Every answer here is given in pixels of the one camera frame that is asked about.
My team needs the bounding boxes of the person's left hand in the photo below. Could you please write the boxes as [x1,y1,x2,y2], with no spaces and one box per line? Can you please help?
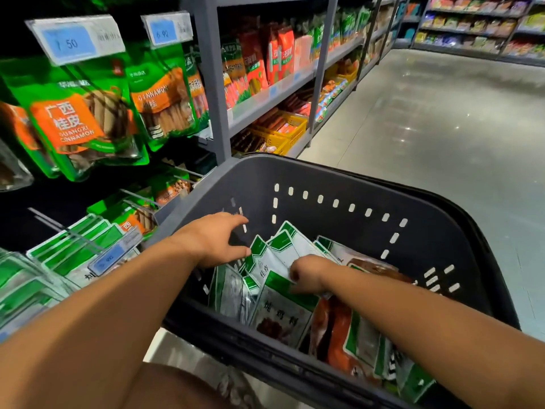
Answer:
[173,211,253,271]

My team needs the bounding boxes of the person's right hand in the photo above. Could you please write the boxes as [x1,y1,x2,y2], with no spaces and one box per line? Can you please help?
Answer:
[288,253,343,297]

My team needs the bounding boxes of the pile of packets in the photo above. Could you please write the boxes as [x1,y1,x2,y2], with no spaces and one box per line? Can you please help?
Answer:
[208,219,439,404]

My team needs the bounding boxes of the black shopping basket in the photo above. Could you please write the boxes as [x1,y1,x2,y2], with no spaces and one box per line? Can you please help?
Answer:
[140,153,521,409]

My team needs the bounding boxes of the row of green white packets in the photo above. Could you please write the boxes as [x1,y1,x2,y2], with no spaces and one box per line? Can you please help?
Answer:
[26,212,141,286]

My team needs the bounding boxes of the green orange Guangxi cinnamon bags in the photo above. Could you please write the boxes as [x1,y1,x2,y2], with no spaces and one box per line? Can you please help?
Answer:
[126,42,211,154]
[0,59,150,182]

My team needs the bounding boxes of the row of clear green-top packets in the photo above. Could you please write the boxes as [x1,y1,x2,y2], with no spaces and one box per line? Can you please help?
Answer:
[0,247,78,346]

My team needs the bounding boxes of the clear cinnamon packets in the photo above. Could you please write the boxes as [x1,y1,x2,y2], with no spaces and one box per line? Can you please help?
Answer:
[0,136,35,194]

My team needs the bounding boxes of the person's right forearm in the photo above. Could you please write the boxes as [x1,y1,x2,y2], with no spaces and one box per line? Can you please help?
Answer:
[319,264,545,409]

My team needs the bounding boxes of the person's left forearm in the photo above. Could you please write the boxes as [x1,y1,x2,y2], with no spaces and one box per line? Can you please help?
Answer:
[0,238,201,409]

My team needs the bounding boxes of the person's left shoe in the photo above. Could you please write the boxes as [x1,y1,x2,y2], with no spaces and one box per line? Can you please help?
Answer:
[215,366,267,409]

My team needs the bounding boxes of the row of red orange packets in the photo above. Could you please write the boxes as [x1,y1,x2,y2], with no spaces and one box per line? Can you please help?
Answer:
[221,21,312,107]

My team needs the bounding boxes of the blue white price tag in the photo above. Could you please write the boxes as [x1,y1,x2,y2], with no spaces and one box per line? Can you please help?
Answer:
[140,11,195,49]
[87,226,143,278]
[26,14,127,66]

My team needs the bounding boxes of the yellow display trays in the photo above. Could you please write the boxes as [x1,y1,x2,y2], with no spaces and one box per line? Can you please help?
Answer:
[234,110,309,158]

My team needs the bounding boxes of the gray metal shelving unit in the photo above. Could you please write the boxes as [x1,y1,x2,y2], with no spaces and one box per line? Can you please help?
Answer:
[181,0,401,162]
[396,0,545,66]

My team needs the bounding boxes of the rows of colourful packaged goods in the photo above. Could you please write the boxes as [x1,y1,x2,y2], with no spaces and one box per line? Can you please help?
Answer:
[413,0,545,58]

